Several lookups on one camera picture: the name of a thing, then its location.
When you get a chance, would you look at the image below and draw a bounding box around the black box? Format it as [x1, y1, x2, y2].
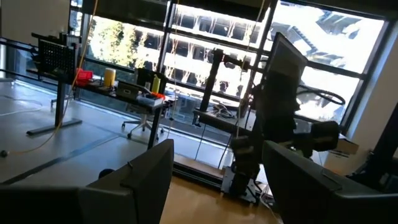
[136, 67, 167, 91]

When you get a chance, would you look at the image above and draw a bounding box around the black gantry post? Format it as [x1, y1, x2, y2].
[347, 102, 398, 194]

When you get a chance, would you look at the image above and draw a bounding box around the office chair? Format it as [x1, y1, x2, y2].
[121, 114, 165, 141]

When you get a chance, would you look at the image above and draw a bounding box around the black perforated rack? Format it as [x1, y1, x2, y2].
[30, 32, 78, 84]

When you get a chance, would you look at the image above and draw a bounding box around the black aluminium table frame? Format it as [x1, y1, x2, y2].
[172, 161, 231, 190]

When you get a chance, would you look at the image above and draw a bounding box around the black standing desk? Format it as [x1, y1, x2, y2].
[26, 67, 174, 150]

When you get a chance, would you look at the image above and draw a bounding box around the looped black shoulder cable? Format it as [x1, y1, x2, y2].
[297, 84, 346, 106]

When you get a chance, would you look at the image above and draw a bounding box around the yellow cylinder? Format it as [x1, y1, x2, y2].
[103, 67, 117, 88]

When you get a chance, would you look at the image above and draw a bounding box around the red box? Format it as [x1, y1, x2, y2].
[75, 68, 94, 87]

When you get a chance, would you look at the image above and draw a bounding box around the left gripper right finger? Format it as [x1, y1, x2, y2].
[262, 139, 398, 224]

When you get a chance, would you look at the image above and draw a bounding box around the black monitor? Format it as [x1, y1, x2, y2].
[264, 32, 309, 94]

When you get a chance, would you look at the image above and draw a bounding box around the yellow-green bottle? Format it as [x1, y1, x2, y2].
[151, 75, 162, 94]

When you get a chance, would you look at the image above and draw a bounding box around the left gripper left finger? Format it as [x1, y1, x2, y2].
[0, 139, 175, 224]

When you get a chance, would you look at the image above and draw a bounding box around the white carton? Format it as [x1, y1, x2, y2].
[322, 136, 360, 175]

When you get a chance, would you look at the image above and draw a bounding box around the yellow cable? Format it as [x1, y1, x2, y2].
[0, 0, 100, 158]

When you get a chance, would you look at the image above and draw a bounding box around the grey box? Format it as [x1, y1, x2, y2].
[116, 81, 140, 100]

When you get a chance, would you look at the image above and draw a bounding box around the tray with orange parts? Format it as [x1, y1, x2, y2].
[136, 91, 166, 107]

